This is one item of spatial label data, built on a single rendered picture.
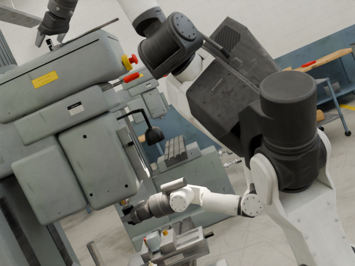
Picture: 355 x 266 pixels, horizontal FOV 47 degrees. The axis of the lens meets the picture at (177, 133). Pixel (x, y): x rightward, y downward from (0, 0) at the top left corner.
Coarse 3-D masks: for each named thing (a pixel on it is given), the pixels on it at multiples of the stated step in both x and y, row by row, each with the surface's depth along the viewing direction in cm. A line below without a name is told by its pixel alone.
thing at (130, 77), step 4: (136, 72) 139; (128, 76) 139; (132, 76) 139; (136, 76) 139; (120, 80) 140; (124, 80) 139; (128, 80) 139; (132, 80) 139; (112, 84) 140; (116, 84) 140; (104, 88) 140; (108, 88) 140
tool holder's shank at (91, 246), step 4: (88, 244) 116; (92, 244) 116; (88, 248) 116; (92, 248) 116; (96, 248) 117; (92, 252) 116; (96, 252) 116; (92, 256) 116; (96, 256) 116; (100, 256) 117; (96, 260) 116; (100, 260) 117; (96, 264) 117; (100, 264) 116; (104, 264) 117
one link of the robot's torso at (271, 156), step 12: (264, 144) 92; (276, 156) 89; (288, 156) 88; (300, 156) 87; (312, 156) 89; (324, 156) 92; (276, 168) 89; (288, 168) 89; (300, 168) 89; (312, 168) 91; (288, 180) 91; (300, 180) 92; (312, 180) 94
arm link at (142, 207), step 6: (150, 198) 152; (156, 198) 150; (138, 204) 156; (144, 204) 154; (150, 204) 150; (156, 204) 149; (132, 210) 152; (138, 210) 151; (144, 210) 151; (150, 210) 152; (156, 210) 149; (132, 216) 151; (138, 216) 151; (144, 216) 151; (150, 216) 151; (156, 216) 151; (162, 216) 151; (138, 222) 152
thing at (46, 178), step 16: (32, 160) 143; (48, 160) 143; (64, 160) 144; (16, 176) 145; (32, 176) 144; (48, 176) 144; (64, 176) 144; (32, 192) 145; (48, 192) 145; (64, 192) 145; (80, 192) 146; (32, 208) 147; (48, 208) 146; (64, 208) 146; (80, 208) 146; (48, 224) 148
